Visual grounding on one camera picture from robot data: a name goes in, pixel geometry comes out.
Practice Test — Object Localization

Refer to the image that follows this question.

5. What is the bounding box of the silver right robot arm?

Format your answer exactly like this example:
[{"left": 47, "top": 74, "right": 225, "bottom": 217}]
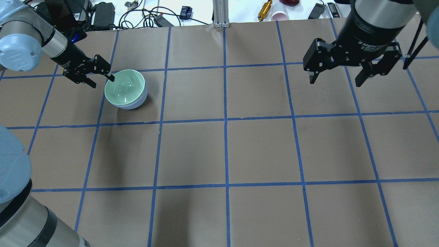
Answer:
[{"left": 303, "top": 0, "right": 438, "bottom": 87}]

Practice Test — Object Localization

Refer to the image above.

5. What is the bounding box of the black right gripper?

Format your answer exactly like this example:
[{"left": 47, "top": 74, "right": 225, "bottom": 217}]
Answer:
[{"left": 303, "top": 7, "right": 407, "bottom": 87}]

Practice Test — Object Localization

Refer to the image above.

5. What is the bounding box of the blue ceramic bowl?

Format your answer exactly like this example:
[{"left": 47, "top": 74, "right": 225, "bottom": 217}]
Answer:
[{"left": 114, "top": 82, "right": 149, "bottom": 110}]

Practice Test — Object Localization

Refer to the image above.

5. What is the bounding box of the aluminium frame post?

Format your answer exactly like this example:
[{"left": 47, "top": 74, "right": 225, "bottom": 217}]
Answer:
[{"left": 213, "top": 0, "right": 230, "bottom": 28}]

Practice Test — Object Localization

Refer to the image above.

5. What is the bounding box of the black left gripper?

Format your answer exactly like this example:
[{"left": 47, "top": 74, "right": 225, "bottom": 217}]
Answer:
[{"left": 52, "top": 44, "right": 115, "bottom": 89}]

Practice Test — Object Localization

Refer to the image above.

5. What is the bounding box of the green ceramic bowl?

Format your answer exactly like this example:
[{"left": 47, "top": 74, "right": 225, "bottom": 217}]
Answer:
[{"left": 104, "top": 69, "right": 149, "bottom": 109}]

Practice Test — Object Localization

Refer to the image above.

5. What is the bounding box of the small blue black device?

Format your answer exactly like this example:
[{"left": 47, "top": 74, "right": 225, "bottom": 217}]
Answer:
[{"left": 179, "top": 6, "right": 193, "bottom": 21}]

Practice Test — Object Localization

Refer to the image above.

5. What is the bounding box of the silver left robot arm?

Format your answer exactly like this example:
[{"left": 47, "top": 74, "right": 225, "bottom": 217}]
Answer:
[{"left": 0, "top": 0, "right": 115, "bottom": 247}]

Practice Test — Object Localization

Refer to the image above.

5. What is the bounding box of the gold yellow cylinder tool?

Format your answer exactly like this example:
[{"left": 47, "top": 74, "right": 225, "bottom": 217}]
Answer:
[{"left": 257, "top": 0, "right": 272, "bottom": 22}]

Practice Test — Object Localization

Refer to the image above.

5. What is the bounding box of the black power adapter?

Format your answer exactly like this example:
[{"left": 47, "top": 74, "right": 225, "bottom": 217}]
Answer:
[{"left": 92, "top": 2, "right": 116, "bottom": 30}]

